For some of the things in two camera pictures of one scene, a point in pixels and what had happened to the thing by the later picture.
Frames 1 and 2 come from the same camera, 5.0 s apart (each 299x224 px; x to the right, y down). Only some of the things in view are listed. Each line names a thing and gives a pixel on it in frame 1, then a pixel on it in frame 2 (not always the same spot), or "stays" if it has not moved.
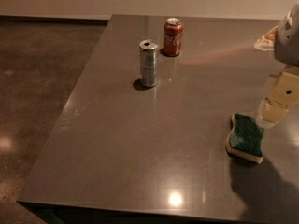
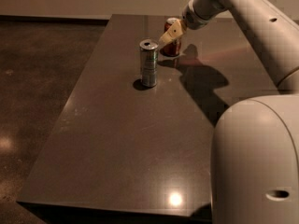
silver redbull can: [149, 60] stays
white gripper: [288, 46] → [193, 19]
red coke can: [173, 33] stays
